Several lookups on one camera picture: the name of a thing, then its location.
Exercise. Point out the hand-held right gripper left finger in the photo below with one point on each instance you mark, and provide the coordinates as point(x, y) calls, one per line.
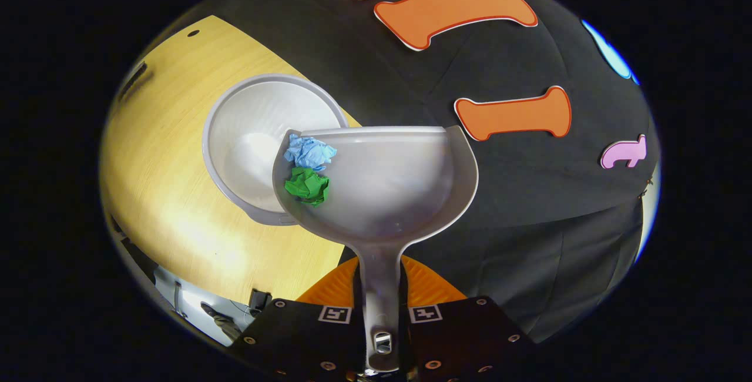
point(299, 341)

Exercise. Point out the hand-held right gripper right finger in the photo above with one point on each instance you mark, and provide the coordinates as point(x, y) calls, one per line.
point(464, 335)

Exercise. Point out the green paper trash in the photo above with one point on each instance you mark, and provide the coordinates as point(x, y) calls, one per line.
point(308, 187)

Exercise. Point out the grey plastic dustpan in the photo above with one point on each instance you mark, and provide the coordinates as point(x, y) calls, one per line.
point(382, 188)

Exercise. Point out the blue paper trash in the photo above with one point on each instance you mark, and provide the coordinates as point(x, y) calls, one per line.
point(308, 151)

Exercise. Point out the white ribbed garbage bin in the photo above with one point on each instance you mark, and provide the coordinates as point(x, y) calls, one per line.
point(252, 135)

